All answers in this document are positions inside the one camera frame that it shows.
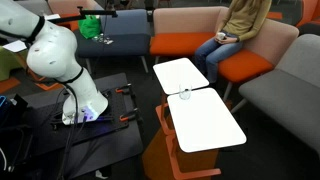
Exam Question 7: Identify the clear glass cup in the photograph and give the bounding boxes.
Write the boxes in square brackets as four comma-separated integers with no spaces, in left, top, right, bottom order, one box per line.
[178,82,193,101]

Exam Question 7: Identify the white top orange side table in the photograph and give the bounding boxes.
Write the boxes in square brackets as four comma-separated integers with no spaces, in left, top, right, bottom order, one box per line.
[152,57,210,136]
[142,87,248,180]

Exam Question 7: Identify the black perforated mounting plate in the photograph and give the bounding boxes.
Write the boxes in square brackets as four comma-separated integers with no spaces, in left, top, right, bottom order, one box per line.
[49,87,139,134]

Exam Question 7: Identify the navy blue armchair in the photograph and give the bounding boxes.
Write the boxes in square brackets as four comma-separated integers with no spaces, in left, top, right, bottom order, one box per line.
[73,8,152,74]

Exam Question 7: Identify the small clear glass items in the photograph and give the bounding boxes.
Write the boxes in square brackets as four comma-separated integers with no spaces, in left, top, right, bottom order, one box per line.
[91,33,114,46]

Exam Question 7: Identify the black robot cart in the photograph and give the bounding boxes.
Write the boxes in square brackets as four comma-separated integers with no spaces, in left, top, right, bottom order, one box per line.
[0,72,144,180]

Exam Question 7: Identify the green bag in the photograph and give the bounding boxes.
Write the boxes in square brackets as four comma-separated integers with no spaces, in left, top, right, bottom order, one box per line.
[77,14,102,40]

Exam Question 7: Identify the person in mustard sweater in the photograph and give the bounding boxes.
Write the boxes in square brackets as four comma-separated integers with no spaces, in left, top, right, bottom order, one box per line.
[194,0,273,84]

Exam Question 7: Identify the grey fabric sofa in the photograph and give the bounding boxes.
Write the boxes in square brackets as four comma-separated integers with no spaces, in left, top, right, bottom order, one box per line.
[231,33,320,154]

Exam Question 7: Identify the pink chair with orange seat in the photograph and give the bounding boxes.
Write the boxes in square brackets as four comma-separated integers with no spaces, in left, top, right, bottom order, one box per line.
[47,0,104,31]

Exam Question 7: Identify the black control box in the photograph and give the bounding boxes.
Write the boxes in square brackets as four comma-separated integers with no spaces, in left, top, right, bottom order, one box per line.
[0,94,29,128]

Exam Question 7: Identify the yellow green chair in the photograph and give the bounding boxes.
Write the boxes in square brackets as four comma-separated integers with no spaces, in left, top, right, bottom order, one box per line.
[0,45,26,83]

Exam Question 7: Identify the orange handled black clamp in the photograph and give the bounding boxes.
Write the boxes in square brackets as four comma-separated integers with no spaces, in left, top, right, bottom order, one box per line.
[119,108,140,123]
[114,83,134,94]

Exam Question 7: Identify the black cable bundle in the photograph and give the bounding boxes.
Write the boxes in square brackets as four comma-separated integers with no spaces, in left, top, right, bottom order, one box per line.
[56,83,88,180]

